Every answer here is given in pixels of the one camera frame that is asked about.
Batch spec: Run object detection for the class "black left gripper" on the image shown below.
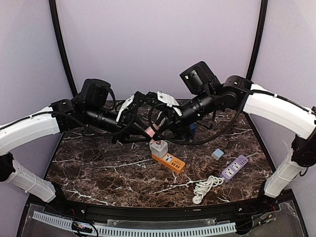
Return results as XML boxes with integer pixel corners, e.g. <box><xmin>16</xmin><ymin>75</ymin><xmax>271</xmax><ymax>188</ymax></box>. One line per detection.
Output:
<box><xmin>85</xmin><ymin>103</ymin><xmax>152</xmax><ymax>144</ymax></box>

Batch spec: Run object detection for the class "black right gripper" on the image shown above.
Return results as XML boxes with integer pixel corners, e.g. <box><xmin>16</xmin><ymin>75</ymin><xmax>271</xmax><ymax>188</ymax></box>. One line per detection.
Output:
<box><xmin>151</xmin><ymin>88</ymin><xmax>217</xmax><ymax>141</ymax></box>

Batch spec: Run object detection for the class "pink wall charger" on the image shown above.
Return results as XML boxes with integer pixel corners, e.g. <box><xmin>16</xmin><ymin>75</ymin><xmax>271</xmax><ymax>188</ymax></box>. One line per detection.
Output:
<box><xmin>145</xmin><ymin>127</ymin><xmax>155</xmax><ymax>138</ymax></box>

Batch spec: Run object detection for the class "white cube socket adapter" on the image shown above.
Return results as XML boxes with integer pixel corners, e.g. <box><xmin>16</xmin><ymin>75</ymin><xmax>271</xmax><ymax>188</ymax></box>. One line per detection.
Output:
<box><xmin>150</xmin><ymin>140</ymin><xmax>168</xmax><ymax>158</ymax></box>

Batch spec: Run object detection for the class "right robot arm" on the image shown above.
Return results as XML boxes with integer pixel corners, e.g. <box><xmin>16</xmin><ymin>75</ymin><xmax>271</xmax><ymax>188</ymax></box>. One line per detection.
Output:
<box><xmin>156</xmin><ymin>61</ymin><xmax>316</xmax><ymax>214</ymax></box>

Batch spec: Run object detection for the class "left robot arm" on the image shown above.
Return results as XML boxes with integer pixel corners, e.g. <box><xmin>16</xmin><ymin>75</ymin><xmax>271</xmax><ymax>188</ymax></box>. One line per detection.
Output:
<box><xmin>0</xmin><ymin>79</ymin><xmax>151</xmax><ymax>215</ymax></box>

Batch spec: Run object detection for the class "blue cube socket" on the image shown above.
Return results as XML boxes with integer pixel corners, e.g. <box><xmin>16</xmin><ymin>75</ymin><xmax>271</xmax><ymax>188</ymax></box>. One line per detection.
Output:
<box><xmin>190</xmin><ymin>124</ymin><xmax>196</xmax><ymax>140</ymax></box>

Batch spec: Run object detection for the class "orange power strip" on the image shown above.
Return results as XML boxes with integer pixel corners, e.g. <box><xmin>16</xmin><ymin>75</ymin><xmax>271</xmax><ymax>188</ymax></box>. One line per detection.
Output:
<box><xmin>152</xmin><ymin>153</ymin><xmax>186</xmax><ymax>174</ymax></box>

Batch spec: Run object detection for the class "purple power strip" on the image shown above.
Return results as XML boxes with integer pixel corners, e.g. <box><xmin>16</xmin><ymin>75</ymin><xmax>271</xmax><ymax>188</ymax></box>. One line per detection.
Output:
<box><xmin>220</xmin><ymin>155</ymin><xmax>248</xmax><ymax>183</ymax></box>

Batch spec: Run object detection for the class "small circuit board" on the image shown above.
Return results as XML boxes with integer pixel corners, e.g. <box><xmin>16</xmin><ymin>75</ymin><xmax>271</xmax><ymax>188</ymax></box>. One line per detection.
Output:
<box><xmin>71</xmin><ymin>222</ymin><xmax>92</xmax><ymax>234</ymax></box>

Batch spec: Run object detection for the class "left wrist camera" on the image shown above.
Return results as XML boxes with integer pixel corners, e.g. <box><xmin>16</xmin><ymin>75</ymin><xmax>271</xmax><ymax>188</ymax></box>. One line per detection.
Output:
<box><xmin>116</xmin><ymin>95</ymin><xmax>135</xmax><ymax>124</ymax></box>

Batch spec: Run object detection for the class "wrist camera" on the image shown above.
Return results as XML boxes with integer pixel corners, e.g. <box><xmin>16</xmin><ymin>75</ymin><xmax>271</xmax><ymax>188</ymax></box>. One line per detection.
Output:
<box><xmin>116</xmin><ymin>95</ymin><xmax>135</xmax><ymax>124</ymax></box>
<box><xmin>157</xmin><ymin>91</ymin><xmax>182</xmax><ymax>117</ymax></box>

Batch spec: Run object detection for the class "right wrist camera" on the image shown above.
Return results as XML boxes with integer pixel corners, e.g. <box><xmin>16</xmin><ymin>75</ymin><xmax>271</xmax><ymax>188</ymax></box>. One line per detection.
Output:
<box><xmin>157</xmin><ymin>91</ymin><xmax>182</xmax><ymax>117</ymax></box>

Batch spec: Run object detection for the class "light blue wall charger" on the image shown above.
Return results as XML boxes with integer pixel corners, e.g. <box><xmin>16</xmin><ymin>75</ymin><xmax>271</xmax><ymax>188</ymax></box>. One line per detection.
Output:
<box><xmin>211</xmin><ymin>149</ymin><xmax>224</xmax><ymax>160</ymax></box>

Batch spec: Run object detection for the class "white cord of purple strip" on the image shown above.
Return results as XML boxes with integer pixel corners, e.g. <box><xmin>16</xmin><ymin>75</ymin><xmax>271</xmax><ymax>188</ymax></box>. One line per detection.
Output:
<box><xmin>192</xmin><ymin>175</ymin><xmax>224</xmax><ymax>205</ymax></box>

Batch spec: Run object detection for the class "black front rail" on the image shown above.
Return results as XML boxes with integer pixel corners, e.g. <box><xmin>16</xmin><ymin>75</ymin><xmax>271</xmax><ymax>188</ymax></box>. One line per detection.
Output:
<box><xmin>51</xmin><ymin>198</ymin><xmax>271</xmax><ymax>222</ymax></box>

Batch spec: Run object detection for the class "white slotted cable duct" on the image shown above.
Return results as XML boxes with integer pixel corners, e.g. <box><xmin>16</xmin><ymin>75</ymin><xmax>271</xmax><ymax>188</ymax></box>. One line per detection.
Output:
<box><xmin>32</xmin><ymin>211</ymin><xmax>237</xmax><ymax>237</ymax></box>

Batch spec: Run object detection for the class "left black frame post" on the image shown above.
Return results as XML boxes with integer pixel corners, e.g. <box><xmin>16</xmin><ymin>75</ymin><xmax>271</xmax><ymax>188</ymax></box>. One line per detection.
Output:
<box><xmin>48</xmin><ymin>0</ymin><xmax>78</xmax><ymax>96</ymax></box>

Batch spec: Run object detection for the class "black frame post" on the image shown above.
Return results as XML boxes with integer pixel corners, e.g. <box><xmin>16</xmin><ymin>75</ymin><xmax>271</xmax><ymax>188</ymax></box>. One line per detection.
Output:
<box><xmin>246</xmin><ymin>0</ymin><xmax>269</xmax><ymax>80</ymax></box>
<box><xmin>48</xmin><ymin>0</ymin><xmax>78</xmax><ymax>96</ymax></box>

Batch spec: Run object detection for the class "right black frame post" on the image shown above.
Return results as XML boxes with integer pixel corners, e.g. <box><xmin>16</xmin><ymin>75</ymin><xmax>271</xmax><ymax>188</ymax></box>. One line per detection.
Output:
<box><xmin>246</xmin><ymin>0</ymin><xmax>269</xmax><ymax>80</ymax></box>

